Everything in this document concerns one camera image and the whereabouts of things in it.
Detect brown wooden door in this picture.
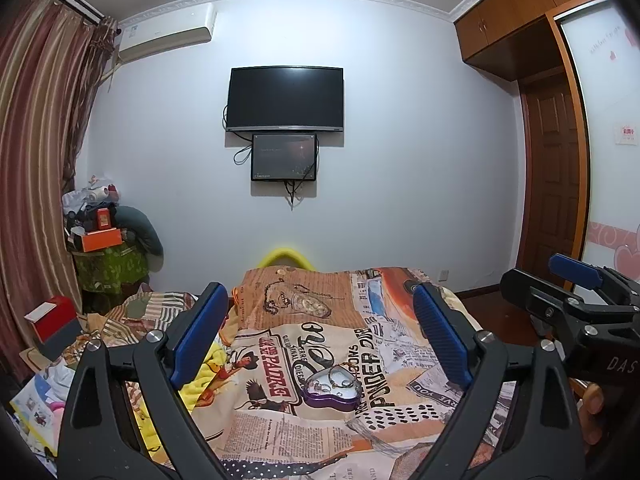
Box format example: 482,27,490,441
518,74,579,286

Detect large black wall television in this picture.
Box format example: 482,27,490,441
226,65,345,132

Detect white wall air conditioner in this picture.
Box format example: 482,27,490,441
118,2,216,63

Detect person's right hand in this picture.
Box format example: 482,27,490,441
578,382,604,451

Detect red white box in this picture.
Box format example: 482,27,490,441
24,296,82,361

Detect yellow chair top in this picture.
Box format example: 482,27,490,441
258,247,316,271

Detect striped brown curtain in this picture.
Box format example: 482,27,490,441
1,0,116,382

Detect small black wall monitor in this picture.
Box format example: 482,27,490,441
250,133,318,182

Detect red small box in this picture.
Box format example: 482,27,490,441
96,207,112,231

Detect white heart-decor wardrobe door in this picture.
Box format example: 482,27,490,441
556,0,639,281

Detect printed newspaper-pattern bedspread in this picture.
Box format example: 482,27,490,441
74,264,519,480

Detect black monitor cables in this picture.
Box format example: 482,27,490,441
232,142,321,212

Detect white wall switch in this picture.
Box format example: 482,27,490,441
614,125,639,146

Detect purple heart-shaped tin box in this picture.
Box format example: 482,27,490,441
302,364,363,412

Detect orange box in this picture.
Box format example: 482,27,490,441
80,228,122,252

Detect green patterned cloth stand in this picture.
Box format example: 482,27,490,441
73,244,149,295

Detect grey plush pillow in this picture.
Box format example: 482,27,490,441
115,205,164,257

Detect pink cloth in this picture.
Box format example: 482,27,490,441
47,400,65,411

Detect wooden overhead cabinet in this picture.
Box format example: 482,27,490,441
454,0,577,81

